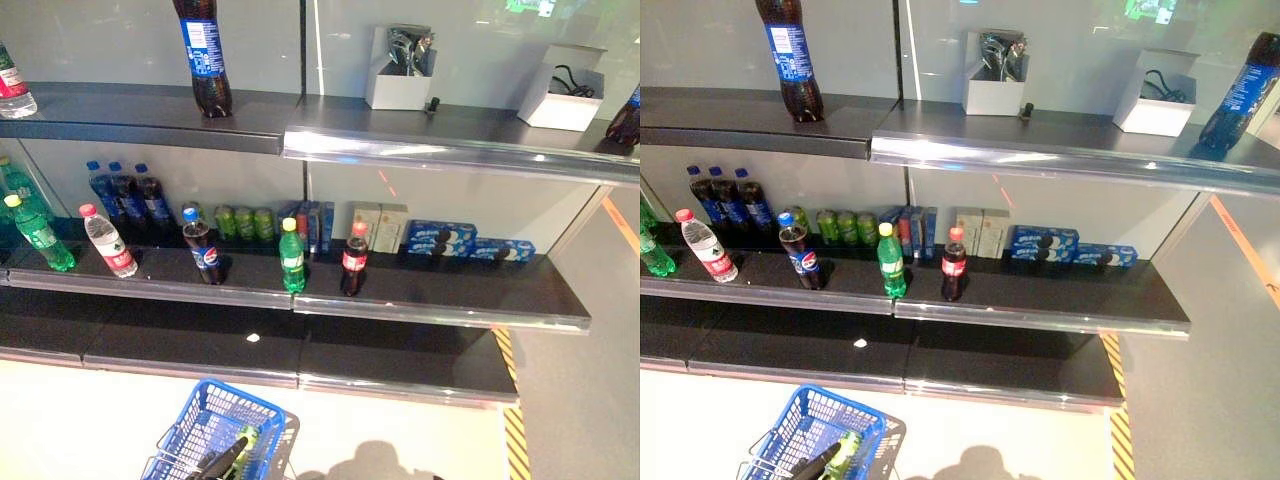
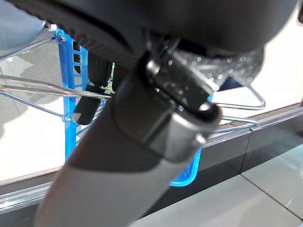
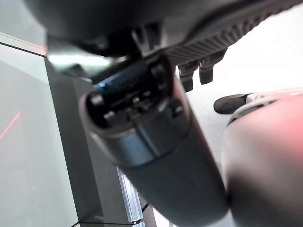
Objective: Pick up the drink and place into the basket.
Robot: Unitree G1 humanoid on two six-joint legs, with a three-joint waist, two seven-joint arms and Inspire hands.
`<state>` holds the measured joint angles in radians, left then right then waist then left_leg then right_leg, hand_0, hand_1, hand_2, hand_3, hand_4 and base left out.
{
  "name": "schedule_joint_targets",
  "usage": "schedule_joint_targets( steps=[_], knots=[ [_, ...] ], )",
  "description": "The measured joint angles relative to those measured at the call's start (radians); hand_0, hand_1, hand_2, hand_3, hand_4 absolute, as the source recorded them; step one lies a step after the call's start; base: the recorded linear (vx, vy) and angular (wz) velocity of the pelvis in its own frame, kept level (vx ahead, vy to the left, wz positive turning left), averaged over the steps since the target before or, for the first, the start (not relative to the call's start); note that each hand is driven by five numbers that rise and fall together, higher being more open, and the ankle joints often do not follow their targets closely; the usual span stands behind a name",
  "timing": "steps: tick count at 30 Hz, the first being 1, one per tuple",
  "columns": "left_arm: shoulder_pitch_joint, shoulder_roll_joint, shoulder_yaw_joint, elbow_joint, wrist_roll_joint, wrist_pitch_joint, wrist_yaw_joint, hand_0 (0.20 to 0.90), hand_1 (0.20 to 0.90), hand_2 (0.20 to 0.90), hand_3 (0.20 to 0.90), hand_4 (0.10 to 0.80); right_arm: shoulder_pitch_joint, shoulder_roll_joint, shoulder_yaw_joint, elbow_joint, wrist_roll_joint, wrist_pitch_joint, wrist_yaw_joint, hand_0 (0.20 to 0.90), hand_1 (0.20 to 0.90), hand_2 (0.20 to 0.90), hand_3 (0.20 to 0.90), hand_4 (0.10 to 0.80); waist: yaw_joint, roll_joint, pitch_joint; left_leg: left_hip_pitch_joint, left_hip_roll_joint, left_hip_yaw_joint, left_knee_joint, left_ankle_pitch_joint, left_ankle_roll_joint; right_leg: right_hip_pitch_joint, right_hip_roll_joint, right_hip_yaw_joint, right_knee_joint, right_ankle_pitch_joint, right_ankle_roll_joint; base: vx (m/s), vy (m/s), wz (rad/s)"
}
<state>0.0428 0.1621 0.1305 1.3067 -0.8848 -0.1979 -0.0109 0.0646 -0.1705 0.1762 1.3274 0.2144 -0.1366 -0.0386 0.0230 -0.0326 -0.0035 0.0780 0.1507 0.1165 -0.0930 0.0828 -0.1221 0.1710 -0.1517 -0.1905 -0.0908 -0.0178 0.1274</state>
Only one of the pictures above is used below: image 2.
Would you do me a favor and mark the metal wire basket handle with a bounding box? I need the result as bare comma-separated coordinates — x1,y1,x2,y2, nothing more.
0,85,259,133

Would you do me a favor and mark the blue plastic shopping basket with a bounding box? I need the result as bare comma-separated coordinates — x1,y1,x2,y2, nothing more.
53,25,202,188

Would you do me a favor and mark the light blue fabric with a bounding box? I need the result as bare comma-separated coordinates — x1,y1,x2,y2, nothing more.
0,0,47,60

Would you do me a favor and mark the left robot hand dark palm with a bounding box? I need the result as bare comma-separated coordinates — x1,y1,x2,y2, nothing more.
4,0,303,227

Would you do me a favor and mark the silver wire rack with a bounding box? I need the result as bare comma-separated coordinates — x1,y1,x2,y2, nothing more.
0,35,266,111

